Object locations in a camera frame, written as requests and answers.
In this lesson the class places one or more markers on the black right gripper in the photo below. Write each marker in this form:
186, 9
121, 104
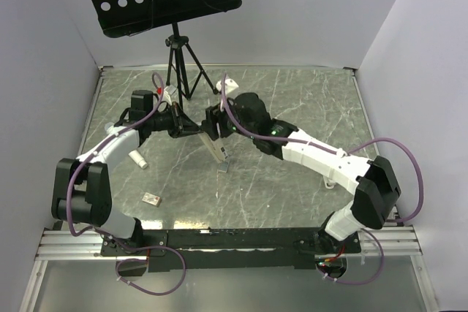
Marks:
215, 115

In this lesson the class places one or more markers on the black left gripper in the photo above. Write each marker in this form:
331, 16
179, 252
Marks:
182, 125

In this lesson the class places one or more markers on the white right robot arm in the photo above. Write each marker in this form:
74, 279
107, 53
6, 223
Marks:
371, 182

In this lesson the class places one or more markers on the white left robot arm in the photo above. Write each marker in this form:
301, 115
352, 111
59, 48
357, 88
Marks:
81, 190

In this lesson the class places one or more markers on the grey staple tray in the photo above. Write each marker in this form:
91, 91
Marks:
224, 167

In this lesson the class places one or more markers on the white cylinder tube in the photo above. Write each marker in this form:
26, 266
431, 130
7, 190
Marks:
138, 159

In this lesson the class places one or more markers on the small staple box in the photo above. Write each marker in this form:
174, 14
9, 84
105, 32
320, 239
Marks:
151, 199

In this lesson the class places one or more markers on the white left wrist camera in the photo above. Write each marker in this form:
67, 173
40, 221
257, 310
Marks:
169, 94

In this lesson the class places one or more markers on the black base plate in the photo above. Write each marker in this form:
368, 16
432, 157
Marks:
232, 248

